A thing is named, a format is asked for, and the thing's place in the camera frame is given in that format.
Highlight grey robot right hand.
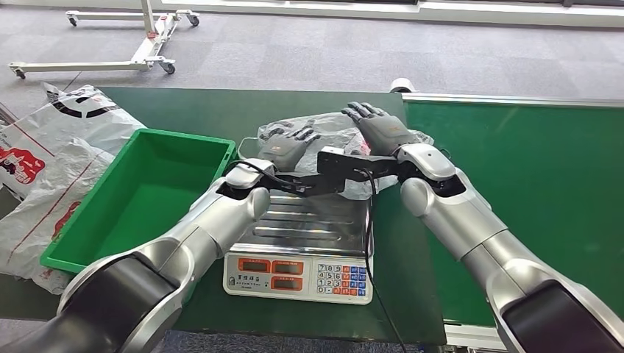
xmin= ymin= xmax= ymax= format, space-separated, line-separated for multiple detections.
xmin=340 ymin=101 xmax=421 ymax=158

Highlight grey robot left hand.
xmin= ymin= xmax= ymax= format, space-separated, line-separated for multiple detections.
xmin=257 ymin=124 xmax=322 ymax=172

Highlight grey plastic mailer package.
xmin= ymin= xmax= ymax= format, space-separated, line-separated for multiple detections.
xmin=255 ymin=111 xmax=436 ymax=202

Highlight electronic scale with steel tray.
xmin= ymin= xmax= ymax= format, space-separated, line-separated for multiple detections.
xmin=221 ymin=136 xmax=376 ymax=307

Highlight green plastic crate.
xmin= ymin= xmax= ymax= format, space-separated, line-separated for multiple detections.
xmin=40 ymin=128 xmax=238 ymax=277

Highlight white mailer bag black print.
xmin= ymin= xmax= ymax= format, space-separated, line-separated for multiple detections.
xmin=0 ymin=83 xmax=146 ymax=202

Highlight white mailer bag red lines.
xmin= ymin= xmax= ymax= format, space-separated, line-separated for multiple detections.
xmin=0 ymin=138 xmax=116 ymax=296

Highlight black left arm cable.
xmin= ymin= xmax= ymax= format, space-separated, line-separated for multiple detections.
xmin=221 ymin=160 xmax=294 ymax=189

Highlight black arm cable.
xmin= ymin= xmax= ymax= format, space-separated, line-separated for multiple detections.
xmin=221 ymin=160 xmax=294 ymax=189
xmin=359 ymin=168 xmax=408 ymax=353

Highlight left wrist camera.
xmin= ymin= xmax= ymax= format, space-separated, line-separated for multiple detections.
xmin=224 ymin=157 xmax=320 ymax=198

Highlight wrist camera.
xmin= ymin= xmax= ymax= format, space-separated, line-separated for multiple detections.
xmin=224 ymin=157 xmax=320 ymax=198
xmin=316 ymin=146 xmax=402 ymax=197

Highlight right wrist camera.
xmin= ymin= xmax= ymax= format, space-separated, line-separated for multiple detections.
xmin=316 ymin=146 xmax=402 ymax=197

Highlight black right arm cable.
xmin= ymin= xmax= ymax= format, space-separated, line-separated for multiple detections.
xmin=359 ymin=168 xmax=408 ymax=353

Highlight white wheeled stand frame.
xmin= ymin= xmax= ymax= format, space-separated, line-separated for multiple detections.
xmin=8 ymin=0 xmax=201 ymax=80

